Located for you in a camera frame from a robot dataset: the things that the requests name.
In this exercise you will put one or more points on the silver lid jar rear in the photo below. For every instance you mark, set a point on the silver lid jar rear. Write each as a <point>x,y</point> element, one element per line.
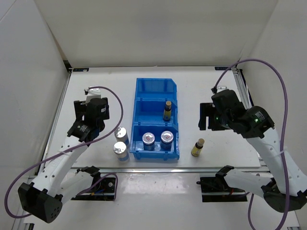
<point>121,135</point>

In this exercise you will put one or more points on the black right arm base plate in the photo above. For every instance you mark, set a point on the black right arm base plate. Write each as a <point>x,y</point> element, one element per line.
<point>212,192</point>

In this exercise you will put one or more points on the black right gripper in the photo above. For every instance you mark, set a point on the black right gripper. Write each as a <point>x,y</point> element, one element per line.
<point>206,109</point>

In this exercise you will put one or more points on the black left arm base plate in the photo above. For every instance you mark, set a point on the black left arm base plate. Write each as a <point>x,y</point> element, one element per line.
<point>104,191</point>

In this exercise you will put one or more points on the silver lid jar front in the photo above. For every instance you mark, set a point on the silver lid jar front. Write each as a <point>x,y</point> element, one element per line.
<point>121,152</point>

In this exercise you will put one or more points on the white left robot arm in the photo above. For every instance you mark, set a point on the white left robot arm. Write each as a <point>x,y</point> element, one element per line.
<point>45,196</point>

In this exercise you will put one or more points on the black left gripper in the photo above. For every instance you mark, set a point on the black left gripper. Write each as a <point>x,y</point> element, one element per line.
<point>80,107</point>

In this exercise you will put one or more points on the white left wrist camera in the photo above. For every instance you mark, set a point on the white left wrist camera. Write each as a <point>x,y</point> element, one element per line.
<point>91,94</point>

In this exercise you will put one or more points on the silver lid jar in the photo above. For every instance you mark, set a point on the silver lid jar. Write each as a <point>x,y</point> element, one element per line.
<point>121,152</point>
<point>121,135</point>

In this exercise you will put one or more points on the yellow label sauce bottle front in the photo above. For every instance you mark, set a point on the yellow label sauce bottle front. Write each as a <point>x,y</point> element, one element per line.
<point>196,150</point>

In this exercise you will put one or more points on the yellow label sauce bottle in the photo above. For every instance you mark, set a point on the yellow label sauce bottle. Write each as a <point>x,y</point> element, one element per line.
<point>167,111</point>
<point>196,150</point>

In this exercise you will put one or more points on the aluminium table edge rail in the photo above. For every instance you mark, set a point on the aluminium table edge rail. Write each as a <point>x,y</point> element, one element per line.
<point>262,169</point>

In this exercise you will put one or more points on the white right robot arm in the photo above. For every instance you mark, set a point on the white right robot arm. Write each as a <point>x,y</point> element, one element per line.
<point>255,125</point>

